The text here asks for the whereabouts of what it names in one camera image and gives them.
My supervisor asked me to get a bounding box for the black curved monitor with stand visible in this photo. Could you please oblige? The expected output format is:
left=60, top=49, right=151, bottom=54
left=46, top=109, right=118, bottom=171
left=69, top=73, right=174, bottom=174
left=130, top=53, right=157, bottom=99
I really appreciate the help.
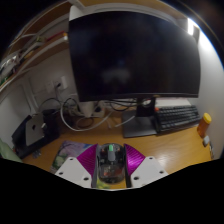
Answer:
left=67, top=11, right=202, bottom=139

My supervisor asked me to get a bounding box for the small grey earbud case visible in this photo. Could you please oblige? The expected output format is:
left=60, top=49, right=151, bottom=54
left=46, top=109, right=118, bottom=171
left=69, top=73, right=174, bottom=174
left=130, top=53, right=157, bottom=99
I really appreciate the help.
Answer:
left=202, top=134, right=211, bottom=148

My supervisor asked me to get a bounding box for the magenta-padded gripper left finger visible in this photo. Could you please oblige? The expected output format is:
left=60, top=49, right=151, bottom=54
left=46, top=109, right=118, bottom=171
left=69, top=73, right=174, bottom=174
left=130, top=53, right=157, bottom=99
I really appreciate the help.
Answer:
left=54, top=143, right=99, bottom=189

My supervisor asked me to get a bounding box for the dark pen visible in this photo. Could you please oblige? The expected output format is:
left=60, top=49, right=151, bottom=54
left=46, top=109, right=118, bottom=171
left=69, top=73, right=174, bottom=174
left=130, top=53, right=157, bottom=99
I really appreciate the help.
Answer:
left=208, top=141, right=216, bottom=160

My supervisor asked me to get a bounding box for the bright wall lamp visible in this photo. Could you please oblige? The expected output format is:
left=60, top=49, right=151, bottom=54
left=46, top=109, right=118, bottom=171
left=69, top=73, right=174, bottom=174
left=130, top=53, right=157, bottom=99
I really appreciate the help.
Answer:
left=186, top=17, right=195, bottom=36

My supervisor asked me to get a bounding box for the transparent computer mouse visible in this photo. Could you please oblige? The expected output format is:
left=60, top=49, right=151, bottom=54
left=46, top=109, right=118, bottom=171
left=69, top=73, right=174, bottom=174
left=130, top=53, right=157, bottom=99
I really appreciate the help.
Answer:
left=96, top=142, right=127, bottom=185

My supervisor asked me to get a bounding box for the floral print mouse pad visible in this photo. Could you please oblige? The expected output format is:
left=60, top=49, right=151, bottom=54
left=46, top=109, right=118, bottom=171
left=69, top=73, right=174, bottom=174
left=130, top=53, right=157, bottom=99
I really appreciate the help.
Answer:
left=49, top=140, right=115, bottom=191

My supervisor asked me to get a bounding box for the dark grey keyboard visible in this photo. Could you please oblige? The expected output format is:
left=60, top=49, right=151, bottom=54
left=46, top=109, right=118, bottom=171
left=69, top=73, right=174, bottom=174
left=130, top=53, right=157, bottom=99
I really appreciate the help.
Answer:
left=153, top=105, right=202, bottom=135

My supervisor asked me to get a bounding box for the orange jar with yellow lid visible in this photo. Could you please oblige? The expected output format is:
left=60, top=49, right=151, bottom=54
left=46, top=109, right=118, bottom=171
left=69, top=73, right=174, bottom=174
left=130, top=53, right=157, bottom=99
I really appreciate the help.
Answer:
left=196, top=112, right=213, bottom=139

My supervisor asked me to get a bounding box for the black desktop dock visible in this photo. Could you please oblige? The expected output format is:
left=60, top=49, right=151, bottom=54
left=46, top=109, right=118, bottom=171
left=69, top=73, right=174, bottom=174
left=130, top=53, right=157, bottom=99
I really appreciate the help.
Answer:
left=11, top=108, right=62, bottom=160

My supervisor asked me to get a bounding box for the white wall socket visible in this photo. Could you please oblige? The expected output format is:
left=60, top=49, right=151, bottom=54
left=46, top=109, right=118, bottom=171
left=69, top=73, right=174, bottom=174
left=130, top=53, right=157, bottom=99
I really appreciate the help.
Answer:
left=44, top=75, right=70, bottom=94

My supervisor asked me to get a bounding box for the black cable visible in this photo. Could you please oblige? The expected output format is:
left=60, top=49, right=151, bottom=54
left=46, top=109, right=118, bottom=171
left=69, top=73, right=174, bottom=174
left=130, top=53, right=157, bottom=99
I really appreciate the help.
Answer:
left=107, top=99, right=142, bottom=113

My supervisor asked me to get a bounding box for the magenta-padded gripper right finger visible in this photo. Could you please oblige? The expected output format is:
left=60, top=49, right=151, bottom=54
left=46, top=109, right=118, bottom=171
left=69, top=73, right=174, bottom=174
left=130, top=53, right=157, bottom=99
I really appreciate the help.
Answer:
left=123, top=143, right=169, bottom=189

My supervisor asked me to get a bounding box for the pale green appliance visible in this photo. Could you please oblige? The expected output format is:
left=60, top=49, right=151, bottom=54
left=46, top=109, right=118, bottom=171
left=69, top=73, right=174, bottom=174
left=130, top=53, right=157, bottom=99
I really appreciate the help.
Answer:
left=0, top=137, right=23, bottom=164

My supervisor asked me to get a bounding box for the white power strip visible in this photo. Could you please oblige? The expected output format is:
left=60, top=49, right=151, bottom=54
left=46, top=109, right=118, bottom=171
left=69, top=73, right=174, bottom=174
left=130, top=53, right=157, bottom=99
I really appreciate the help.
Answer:
left=78, top=101, right=106, bottom=119

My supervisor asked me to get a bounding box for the white cable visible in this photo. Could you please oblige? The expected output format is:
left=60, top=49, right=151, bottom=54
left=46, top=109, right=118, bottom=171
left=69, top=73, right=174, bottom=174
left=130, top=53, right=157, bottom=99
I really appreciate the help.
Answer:
left=59, top=99, right=113, bottom=132

